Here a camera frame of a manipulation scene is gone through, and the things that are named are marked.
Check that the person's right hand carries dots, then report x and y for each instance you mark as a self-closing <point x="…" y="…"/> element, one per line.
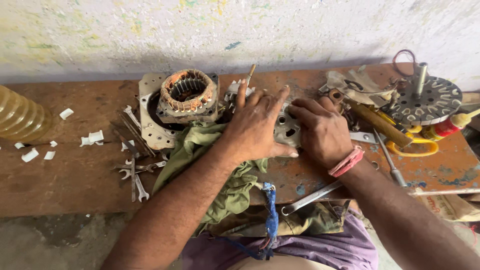
<point x="326" y="131"/>

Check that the person's left hand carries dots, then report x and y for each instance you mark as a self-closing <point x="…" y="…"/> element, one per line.
<point x="251" y="127"/>

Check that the person's right fingers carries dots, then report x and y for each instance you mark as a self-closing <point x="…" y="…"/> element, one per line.
<point x="309" y="107"/>

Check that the perforated metal motor cover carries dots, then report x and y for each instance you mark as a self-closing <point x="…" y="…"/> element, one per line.
<point x="287" y="129"/>

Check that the bent grey metal plate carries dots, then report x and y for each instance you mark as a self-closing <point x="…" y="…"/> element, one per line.
<point x="356" y="86"/>

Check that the pink thread wristband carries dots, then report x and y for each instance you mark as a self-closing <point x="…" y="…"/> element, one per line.
<point x="347" y="162"/>

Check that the white toothed plastic part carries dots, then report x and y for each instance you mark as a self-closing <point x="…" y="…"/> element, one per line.
<point x="232" y="93"/>

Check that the long silver wrench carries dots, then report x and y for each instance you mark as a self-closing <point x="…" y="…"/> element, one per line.
<point x="311" y="197"/>

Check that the silver metal screwdriver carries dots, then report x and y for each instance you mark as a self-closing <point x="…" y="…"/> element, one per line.
<point x="390" y="163"/>

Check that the camouflage cloth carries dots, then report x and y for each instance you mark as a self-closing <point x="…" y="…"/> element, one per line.
<point x="315" y="221"/>

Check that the olive green cloth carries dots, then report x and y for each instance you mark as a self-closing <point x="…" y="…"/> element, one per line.
<point x="225" y="187"/>

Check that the slotted fan rotor with shaft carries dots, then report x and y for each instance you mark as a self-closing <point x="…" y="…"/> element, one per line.
<point x="431" y="101"/>

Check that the copper wound motor stator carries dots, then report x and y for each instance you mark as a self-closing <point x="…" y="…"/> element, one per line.
<point x="187" y="95"/>

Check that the red bottle with yellow cap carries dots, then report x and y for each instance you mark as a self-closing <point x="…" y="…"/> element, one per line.
<point x="444" y="127"/>

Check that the purple trousers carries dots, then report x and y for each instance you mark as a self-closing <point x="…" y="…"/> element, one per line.
<point x="337" y="251"/>

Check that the metal motor mounting plate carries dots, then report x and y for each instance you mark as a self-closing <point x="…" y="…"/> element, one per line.
<point x="152" y="123"/>

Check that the long thin metal rod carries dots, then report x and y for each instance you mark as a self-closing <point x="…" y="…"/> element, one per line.
<point x="446" y="192"/>

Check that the beige woven sack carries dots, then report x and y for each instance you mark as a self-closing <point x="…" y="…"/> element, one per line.
<point x="450" y="208"/>

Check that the slim silver spanner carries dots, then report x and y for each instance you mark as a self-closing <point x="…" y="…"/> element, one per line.
<point x="146" y="166"/>

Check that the thin dark metal rod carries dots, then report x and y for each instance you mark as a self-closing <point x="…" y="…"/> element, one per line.
<point x="137" y="135"/>

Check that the small silver spanner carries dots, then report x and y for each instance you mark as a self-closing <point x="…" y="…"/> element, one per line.
<point x="131" y="115"/>

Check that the dark metal chisel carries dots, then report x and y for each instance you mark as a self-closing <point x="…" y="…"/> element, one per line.
<point x="125" y="140"/>

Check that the double ended silver spanner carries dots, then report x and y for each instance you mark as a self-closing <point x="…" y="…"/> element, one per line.
<point x="140" y="189"/>

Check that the flat metal strip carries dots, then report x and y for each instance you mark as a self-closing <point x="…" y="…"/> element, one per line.
<point x="133" y="183"/>

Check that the scattered white plastic pieces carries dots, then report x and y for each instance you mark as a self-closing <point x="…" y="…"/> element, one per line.
<point x="92" y="138"/>

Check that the plastic bottle of yellow oil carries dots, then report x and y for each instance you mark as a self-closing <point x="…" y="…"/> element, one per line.
<point x="20" y="112"/>

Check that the small flat metal bracket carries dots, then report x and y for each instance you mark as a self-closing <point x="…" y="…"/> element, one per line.
<point x="362" y="137"/>

